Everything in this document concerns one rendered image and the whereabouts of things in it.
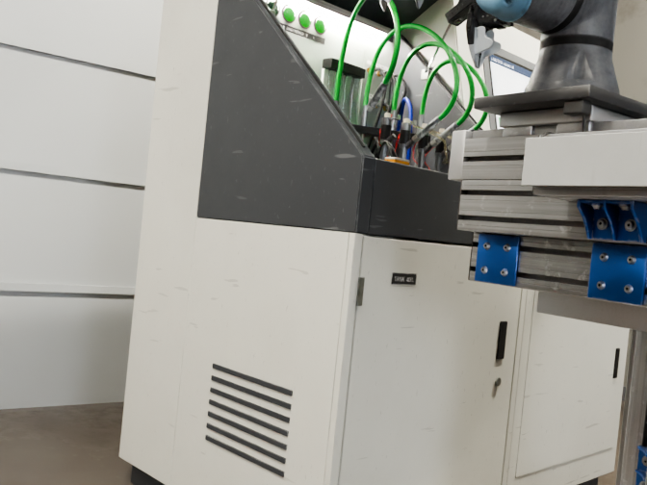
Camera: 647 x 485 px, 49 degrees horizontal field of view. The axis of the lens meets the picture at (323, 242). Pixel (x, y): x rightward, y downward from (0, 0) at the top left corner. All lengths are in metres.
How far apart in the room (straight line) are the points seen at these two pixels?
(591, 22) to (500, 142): 0.23
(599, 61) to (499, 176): 0.24
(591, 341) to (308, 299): 1.13
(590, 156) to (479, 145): 0.33
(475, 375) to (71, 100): 1.88
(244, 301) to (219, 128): 0.45
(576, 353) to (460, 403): 0.59
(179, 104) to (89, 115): 0.99
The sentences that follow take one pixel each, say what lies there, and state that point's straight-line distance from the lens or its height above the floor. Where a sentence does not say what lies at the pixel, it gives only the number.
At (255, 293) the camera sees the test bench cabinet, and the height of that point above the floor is 0.63.
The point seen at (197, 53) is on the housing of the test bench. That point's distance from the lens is 2.02.
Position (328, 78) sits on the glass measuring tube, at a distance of 2.14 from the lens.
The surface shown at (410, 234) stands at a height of 0.80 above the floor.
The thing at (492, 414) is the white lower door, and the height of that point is 0.35.
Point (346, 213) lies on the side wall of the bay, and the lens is 1.49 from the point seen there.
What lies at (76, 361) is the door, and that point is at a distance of 3.05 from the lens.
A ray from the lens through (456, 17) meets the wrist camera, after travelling 1.85.
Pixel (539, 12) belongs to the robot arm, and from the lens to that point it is 1.20.
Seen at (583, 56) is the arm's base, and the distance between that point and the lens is 1.24.
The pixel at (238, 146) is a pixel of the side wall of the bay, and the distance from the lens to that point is 1.80.
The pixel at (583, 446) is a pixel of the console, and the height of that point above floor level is 0.19.
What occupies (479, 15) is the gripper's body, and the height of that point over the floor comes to 1.32.
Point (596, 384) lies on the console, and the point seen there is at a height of 0.39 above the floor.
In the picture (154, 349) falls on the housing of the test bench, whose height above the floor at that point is 0.41.
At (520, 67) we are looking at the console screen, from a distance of 2.58.
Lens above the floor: 0.78
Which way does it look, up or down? 1 degrees down
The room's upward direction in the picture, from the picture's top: 6 degrees clockwise
